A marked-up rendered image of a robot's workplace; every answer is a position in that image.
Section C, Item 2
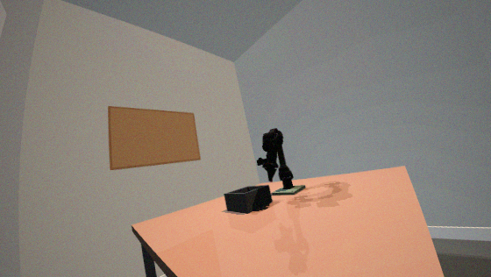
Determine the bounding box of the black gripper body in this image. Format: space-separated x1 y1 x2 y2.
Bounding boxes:
262 153 279 169

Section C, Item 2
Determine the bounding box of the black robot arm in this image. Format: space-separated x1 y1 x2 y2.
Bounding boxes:
257 128 294 189

